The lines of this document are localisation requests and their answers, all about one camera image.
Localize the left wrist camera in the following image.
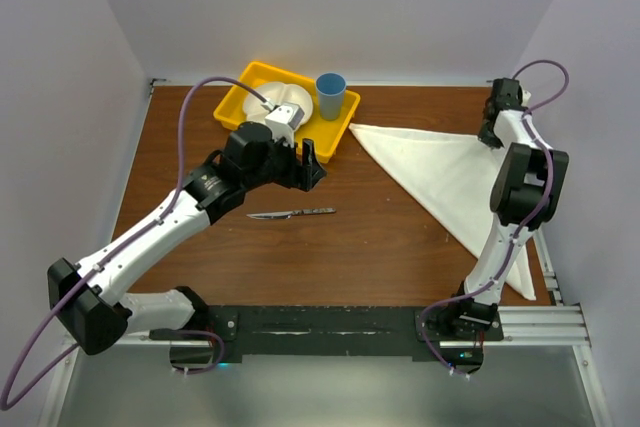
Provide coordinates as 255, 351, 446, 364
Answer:
264, 102, 305, 148

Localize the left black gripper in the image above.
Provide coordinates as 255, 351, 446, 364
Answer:
243, 131, 326, 191

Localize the white cloth napkin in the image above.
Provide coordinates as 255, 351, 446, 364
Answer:
348, 121, 537, 301

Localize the blue plastic cup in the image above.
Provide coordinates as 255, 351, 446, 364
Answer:
315, 72, 347, 121

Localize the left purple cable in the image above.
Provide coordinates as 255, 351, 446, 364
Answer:
0, 76, 274, 408

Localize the white divided plate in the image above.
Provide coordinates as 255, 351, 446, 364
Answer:
242, 81, 314, 127

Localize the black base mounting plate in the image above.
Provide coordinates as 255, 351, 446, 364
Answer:
149, 304, 504, 373

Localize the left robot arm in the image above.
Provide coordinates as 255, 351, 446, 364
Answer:
47, 122, 327, 355

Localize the steel table knife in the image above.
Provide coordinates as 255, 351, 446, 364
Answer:
247, 208, 337, 220

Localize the purple cable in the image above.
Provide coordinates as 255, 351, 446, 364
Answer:
418, 59, 571, 378
0, 76, 274, 408

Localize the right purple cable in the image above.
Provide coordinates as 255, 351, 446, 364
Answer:
418, 59, 571, 378

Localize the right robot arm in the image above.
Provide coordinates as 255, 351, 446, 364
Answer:
424, 78, 569, 340

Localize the yellow plastic tray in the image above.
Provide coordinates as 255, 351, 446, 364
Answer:
213, 61, 360, 163

